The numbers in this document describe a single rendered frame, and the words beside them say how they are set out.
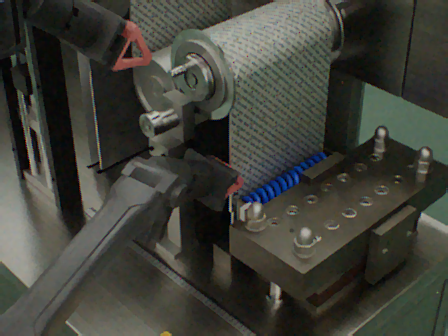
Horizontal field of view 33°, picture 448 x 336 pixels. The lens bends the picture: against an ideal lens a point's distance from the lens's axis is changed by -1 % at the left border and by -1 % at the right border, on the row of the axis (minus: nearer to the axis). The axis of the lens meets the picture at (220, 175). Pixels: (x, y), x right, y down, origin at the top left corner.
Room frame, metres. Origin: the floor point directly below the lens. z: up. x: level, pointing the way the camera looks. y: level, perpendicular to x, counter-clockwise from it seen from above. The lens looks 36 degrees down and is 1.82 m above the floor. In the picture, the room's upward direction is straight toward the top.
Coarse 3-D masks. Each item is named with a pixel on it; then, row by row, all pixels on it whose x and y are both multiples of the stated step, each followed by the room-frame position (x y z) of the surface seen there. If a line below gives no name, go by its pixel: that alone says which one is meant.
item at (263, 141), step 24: (288, 96) 1.11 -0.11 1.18; (312, 96) 1.15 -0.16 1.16; (240, 120) 1.03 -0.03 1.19; (264, 120) 1.07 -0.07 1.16; (288, 120) 1.11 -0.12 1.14; (312, 120) 1.15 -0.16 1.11; (240, 144) 1.03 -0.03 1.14; (264, 144) 1.07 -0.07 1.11; (288, 144) 1.11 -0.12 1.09; (312, 144) 1.16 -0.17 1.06; (240, 168) 1.03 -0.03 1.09; (264, 168) 1.07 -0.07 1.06; (288, 168) 1.11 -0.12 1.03; (240, 192) 1.03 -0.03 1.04
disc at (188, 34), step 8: (184, 32) 1.08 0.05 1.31; (192, 32) 1.07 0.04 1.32; (200, 32) 1.06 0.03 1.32; (176, 40) 1.10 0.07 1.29; (184, 40) 1.08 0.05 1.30; (200, 40) 1.06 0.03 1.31; (208, 40) 1.04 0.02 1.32; (176, 48) 1.10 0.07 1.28; (216, 48) 1.03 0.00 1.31; (216, 56) 1.03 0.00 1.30; (224, 56) 1.02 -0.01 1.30; (224, 64) 1.02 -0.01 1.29; (224, 72) 1.02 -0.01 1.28; (232, 72) 1.01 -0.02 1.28; (176, 80) 1.10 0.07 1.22; (232, 80) 1.01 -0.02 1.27; (232, 88) 1.01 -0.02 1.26; (232, 96) 1.01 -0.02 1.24; (224, 104) 1.02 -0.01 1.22; (232, 104) 1.01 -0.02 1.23; (200, 112) 1.06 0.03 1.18; (208, 112) 1.05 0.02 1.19; (216, 112) 1.03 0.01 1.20; (224, 112) 1.02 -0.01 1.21
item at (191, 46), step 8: (328, 16) 1.20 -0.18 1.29; (192, 40) 1.07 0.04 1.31; (184, 48) 1.08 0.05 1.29; (192, 48) 1.06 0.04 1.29; (200, 48) 1.05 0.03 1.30; (208, 48) 1.04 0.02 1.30; (176, 56) 1.09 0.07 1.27; (208, 56) 1.04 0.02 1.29; (176, 64) 1.09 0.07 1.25; (216, 64) 1.02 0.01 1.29; (216, 72) 1.02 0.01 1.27; (216, 80) 1.02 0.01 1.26; (224, 80) 1.02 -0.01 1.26; (216, 88) 1.03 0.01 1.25; (224, 88) 1.01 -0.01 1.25; (216, 96) 1.03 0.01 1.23; (224, 96) 1.02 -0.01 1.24; (200, 104) 1.05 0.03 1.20; (208, 104) 1.04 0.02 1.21; (216, 104) 1.03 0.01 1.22
